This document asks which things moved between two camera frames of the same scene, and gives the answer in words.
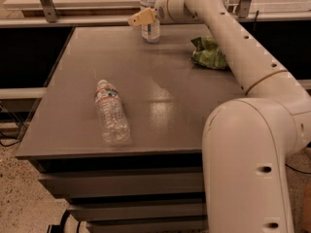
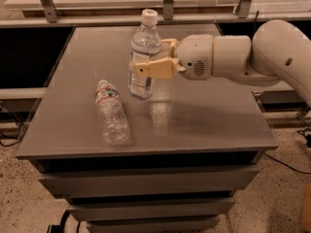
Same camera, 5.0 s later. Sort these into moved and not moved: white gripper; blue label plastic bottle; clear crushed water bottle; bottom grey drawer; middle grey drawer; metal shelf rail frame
Moved: white gripper; blue label plastic bottle
Not moved: middle grey drawer; clear crushed water bottle; metal shelf rail frame; bottom grey drawer
